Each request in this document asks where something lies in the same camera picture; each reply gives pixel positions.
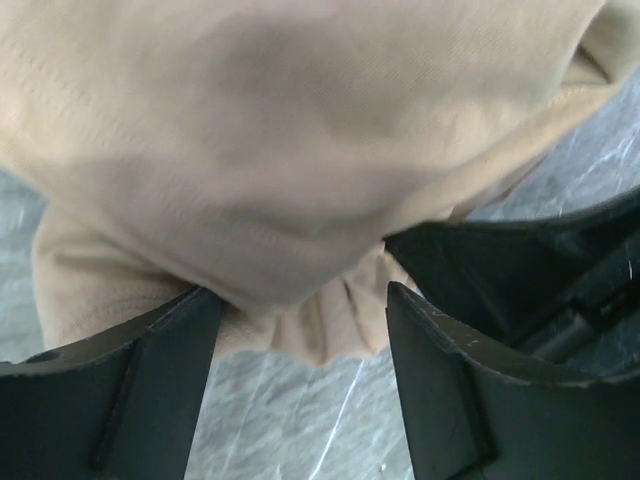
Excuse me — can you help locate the beige t-shirt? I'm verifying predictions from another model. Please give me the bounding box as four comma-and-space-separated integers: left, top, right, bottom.
1, 0, 639, 365

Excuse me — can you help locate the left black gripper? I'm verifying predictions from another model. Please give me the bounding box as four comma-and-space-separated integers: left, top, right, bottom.
387, 189, 639, 479

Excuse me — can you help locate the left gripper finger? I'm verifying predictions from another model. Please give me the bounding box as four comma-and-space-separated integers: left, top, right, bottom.
1, 288, 224, 479

